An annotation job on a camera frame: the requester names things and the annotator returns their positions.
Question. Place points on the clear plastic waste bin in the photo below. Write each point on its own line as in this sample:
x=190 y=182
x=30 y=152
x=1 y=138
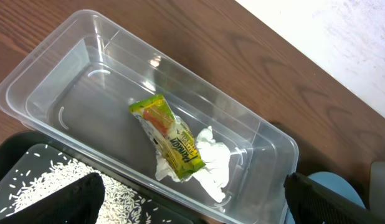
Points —
x=76 y=86

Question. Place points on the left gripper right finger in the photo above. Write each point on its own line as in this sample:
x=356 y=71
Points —
x=320 y=202

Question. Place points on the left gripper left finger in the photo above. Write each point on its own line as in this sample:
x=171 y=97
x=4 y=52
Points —
x=78 y=202

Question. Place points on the white napkin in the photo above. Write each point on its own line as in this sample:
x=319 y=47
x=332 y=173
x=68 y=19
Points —
x=214 y=176

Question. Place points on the black waste tray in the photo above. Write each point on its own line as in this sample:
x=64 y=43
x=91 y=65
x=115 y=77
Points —
x=13 y=148

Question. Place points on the white rice pile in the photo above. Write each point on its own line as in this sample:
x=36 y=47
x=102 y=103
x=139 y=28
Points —
x=43 y=170

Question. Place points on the yellow green snack wrapper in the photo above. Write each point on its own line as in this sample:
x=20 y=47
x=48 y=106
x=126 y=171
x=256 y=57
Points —
x=170 y=135

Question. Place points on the dark blue plate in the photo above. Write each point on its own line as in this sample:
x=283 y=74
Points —
x=335 y=186

